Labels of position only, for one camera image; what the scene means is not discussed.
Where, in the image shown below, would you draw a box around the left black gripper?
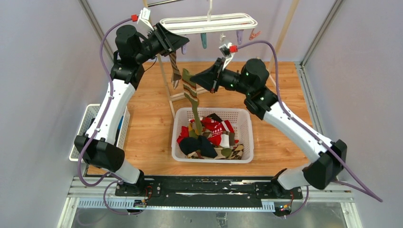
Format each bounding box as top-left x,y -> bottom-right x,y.
135,23 -> 190,65

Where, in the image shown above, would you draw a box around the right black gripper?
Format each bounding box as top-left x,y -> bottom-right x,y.
190,58 -> 252,96

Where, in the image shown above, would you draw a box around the olive green striped sock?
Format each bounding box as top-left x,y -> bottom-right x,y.
182,68 -> 202,135

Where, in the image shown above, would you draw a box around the pile of colourful socks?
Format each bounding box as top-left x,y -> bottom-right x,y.
176,113 -> 243,160

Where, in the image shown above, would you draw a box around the dark clothes in left basket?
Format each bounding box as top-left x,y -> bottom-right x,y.
82,116 -> 124,149

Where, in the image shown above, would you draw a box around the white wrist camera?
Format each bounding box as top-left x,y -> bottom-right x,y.
137,7 -> 154,33
219,42 -> 234,70

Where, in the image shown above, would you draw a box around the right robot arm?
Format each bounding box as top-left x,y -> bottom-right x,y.
190,58 -> 347,198

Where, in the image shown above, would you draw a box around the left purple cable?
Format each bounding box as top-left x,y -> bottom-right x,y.
77,14 -> 142,217

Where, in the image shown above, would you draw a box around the purple hanger clip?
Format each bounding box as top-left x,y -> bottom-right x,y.
236,29 -> 243,45
181,45 -> 187,55

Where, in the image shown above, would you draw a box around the teal hanger clip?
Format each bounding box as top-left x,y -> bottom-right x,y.
200,33 -> 207,49

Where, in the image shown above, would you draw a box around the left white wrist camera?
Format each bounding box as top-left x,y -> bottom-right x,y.
137,7 -> 154,33

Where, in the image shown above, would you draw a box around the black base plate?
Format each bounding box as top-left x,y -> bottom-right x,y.
115,175 -> 303,209

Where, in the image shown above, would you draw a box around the wooden clothes rack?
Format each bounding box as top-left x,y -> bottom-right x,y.
142,0 -> 300,120

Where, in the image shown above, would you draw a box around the white plastic clip hanger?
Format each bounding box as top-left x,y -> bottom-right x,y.
160,1 -> 258,35

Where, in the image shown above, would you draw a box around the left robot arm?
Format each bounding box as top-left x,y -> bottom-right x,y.
74,19 -> 190,196

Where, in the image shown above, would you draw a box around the orange hanger clip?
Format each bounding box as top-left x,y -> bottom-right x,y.
249,30 -> 261,41

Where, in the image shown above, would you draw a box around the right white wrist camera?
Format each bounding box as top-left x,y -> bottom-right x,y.
219,42 -> 234,70

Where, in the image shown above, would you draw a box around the brown striped sock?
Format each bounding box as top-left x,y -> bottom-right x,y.
169,52 -> 182,89

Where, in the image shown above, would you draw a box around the white centre laundry basket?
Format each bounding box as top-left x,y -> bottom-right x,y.
171,107 -> 254,164

